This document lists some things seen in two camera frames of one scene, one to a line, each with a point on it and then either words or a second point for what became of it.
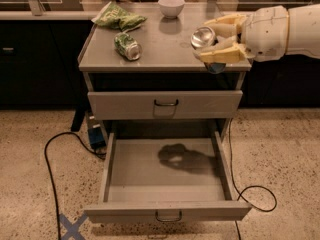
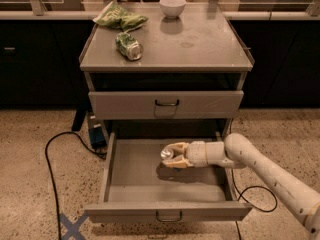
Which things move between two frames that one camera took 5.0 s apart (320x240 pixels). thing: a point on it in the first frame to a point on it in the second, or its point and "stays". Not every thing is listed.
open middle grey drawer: (167, 177) stays
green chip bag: (112, 15) stays
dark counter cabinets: (39, 69) stays
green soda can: (127, 46) stays
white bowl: (171, 6) stays
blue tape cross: (72, 229) stays
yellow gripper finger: (231, 53) to (179, 162)
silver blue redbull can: (203, 37) to (166, 154)
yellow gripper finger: (225, 26) to (178, 148)
